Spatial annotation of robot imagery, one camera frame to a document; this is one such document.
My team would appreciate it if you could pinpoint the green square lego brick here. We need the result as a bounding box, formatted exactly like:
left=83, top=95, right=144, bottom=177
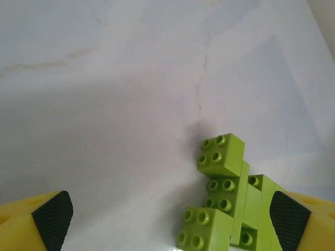
left=176, top=206, right=234, bottom=251
left=197, top=132, right=246, bottom=178

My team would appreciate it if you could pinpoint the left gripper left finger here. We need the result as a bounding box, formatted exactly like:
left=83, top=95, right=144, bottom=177
left=0, top=190, right=74, bottom=251

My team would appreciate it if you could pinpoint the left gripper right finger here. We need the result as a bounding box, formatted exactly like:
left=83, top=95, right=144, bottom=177
left=269, top=190, right=335, bottom=251

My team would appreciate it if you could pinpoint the green long lego brick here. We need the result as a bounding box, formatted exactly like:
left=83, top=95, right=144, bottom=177
left=260, top=175, right=287, bottom=251
left=239, top=174, right=265, bottom=249
left=206, top=161, right=250, bottom=246

